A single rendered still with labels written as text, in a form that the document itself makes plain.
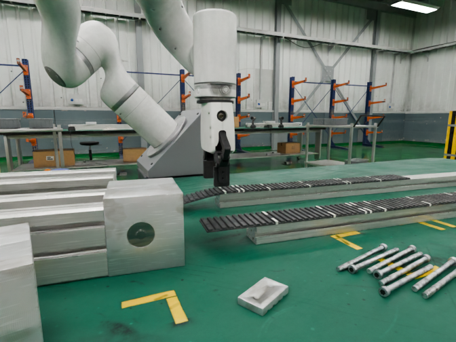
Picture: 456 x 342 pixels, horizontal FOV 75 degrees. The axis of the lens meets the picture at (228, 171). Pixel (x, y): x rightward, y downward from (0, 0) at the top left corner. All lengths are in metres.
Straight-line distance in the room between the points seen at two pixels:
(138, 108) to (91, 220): 0.67
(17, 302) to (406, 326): 0.31
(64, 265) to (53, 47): 0.69
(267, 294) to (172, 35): 0.53
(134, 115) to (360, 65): 11.22
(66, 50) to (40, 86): 7.28
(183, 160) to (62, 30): 0.47
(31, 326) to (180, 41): 0.57
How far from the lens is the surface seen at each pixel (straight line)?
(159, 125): 1.01
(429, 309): 0.37
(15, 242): 0.27
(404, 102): 13.62
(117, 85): 1.00
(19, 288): 0.23
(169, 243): 0.38
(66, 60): 0.97
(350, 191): 0.77
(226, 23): 0.60
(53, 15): 0.91
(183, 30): 0.69
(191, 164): 0.98
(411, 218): 0.62
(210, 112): 0.57
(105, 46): 1.03
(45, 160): 5.40
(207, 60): 0.58
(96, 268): 0.39
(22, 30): 8.41
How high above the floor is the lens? 0.96
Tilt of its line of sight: 10 degrees down
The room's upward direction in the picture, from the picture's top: straight up
